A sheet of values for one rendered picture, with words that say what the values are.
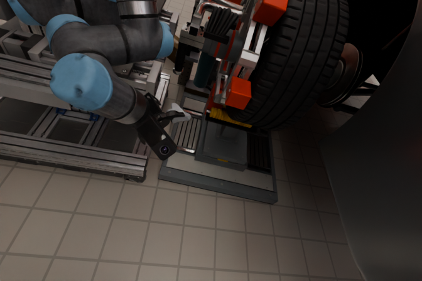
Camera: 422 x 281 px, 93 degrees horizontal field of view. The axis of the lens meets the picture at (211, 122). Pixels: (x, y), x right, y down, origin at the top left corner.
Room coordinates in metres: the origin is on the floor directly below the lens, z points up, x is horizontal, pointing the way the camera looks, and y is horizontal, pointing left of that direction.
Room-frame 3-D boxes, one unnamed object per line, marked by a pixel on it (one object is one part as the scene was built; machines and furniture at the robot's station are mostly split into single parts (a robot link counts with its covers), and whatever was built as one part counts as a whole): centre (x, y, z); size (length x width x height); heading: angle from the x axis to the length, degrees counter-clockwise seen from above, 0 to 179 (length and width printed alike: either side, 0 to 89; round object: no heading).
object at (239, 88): (0.59, -0.04, 0.85); 0.09 x 0.08 x 0.07; 13
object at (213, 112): (0.80, -0.09, 0.51); 0.29 x 0.06 x 0.06; 103
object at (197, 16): (0.77, 0.13, 1.03); 0.19 x 0.18 x 0.11; 103
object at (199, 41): (0.68, 0.19, 0.93); 0.09 x 0.05 x 0.05; 103
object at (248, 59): (0.89, 0.03, 0.85); 0.54 x 0.07 x 0.54; 13
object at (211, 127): (0.93, -0.13, 0.32); 0.40 x 0.30 x 0.28; 13
